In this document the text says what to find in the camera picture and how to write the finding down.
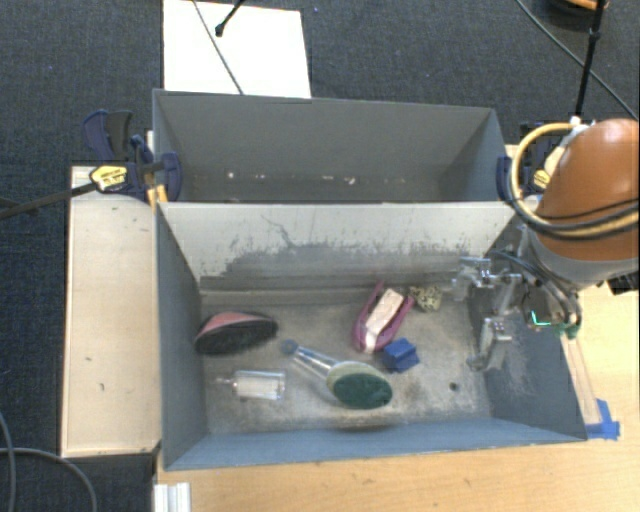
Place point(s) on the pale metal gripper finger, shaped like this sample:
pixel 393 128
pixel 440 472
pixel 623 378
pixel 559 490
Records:
pixel 499 330
pixel 481 274

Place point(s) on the beige speckled stone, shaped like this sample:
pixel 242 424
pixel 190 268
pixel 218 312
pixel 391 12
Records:
pixel 426 298

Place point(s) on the blue block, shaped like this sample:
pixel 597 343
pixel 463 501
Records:
pixel 400 354

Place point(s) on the purple and white brush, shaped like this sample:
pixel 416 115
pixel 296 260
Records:
pixel 382 315

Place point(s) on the grey metal bin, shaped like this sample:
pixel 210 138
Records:
pixel 310 150

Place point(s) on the red and black oval brush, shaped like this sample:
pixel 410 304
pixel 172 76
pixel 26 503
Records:
pixel 235 335

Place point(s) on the pale wood board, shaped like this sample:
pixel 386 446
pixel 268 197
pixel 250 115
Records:
pixel 110 310

